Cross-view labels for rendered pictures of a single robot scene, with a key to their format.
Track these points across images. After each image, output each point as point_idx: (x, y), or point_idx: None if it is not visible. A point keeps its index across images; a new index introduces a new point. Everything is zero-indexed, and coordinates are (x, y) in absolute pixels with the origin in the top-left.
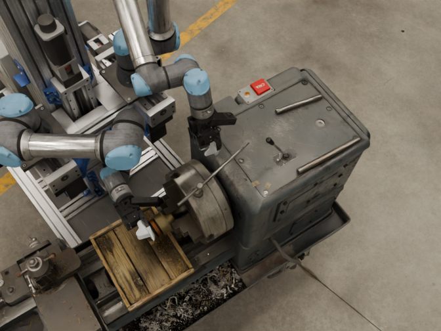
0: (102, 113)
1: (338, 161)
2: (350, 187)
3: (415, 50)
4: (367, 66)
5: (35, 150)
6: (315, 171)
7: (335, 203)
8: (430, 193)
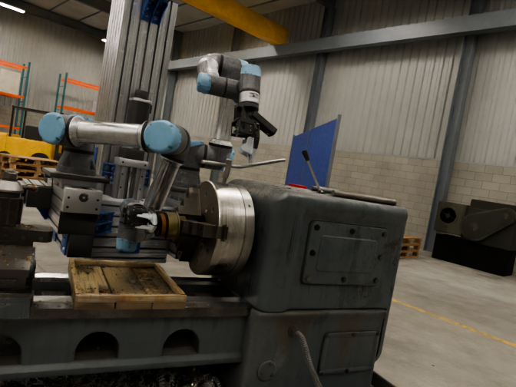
0: (143, 202)
1: (375, 206)
2: None
3: (450, 379)
4: (401, 378)
5: (84, 124)
6: (352, 200)
7: (379, 378)
8: None
